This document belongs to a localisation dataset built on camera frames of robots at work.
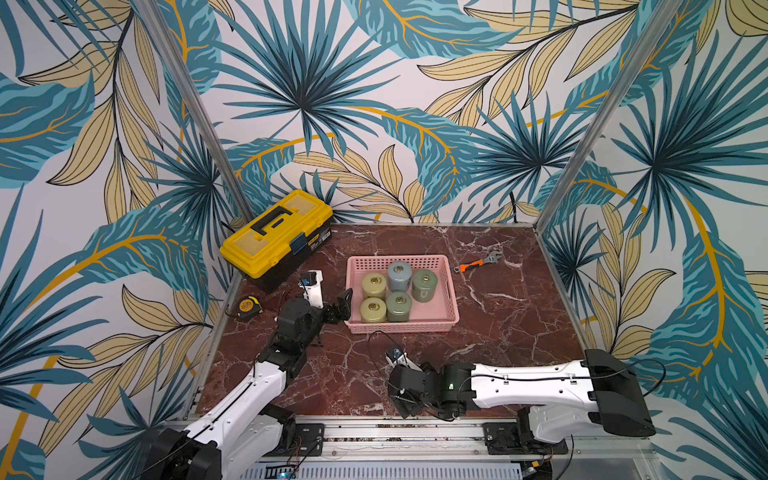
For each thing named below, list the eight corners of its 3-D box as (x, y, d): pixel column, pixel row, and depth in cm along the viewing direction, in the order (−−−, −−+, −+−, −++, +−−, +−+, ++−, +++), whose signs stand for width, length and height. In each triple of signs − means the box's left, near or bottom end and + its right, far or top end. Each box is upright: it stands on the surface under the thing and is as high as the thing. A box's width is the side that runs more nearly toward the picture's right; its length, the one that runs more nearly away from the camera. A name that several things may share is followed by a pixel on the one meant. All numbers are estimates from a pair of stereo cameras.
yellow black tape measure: (240, 320, 96) (236, 314, 93) (246, 301, 100) (242, 295, 97) (261, 320, 96) (257, 314, 93) (266, 301, 100) (263, 295, 97)
